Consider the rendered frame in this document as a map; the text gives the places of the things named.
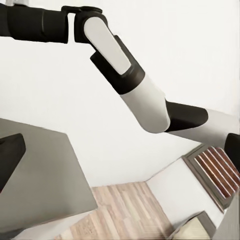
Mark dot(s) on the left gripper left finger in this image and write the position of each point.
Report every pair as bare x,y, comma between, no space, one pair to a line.
12,149

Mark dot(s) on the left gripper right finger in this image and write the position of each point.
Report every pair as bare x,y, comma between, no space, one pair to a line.
232,148

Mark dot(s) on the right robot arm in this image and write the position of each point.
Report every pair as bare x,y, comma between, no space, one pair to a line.
147,102

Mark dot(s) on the desk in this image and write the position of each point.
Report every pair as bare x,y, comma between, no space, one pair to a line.
48,191

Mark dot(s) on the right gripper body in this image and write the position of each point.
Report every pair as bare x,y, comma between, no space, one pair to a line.
23,23

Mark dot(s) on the fixed window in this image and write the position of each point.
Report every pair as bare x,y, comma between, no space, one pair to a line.
216,173

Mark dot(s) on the bed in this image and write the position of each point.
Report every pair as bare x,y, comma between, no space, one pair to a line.
199,227

